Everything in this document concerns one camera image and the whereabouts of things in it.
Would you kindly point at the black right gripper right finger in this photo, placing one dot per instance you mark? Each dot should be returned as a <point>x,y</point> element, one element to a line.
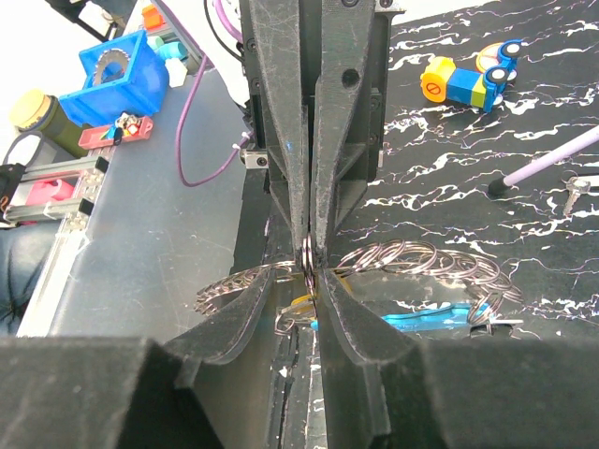
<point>367,366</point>

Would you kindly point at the green jar with lid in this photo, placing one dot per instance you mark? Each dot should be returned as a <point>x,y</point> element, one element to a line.
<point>37,111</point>

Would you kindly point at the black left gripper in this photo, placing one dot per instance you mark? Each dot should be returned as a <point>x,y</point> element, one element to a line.
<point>317,75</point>

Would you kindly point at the white perforated music stand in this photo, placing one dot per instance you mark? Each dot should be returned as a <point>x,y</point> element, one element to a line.
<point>499,186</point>

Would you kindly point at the aluminium frame with pink part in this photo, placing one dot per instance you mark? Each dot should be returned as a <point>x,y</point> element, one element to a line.
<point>51,192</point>

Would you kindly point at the blue storage bin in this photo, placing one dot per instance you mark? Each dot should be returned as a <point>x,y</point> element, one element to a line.
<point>121,75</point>

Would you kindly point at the orange blue toy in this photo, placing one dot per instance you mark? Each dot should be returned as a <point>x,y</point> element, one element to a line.
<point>491,56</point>

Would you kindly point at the red tray with items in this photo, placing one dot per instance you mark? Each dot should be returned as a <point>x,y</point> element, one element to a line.
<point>127,128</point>

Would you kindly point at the yellow capped key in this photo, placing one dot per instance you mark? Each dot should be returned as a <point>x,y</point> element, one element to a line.
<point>303,304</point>

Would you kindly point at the blue key cap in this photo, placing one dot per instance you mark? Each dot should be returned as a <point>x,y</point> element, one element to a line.
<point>447,317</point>

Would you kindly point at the small silver key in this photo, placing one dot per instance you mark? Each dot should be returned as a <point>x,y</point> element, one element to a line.
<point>576,187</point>

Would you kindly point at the yellow blue toy block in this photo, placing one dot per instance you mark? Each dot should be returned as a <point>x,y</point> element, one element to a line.
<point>443,81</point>

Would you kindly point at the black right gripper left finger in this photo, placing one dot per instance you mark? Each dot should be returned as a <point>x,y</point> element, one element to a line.
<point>224,383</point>

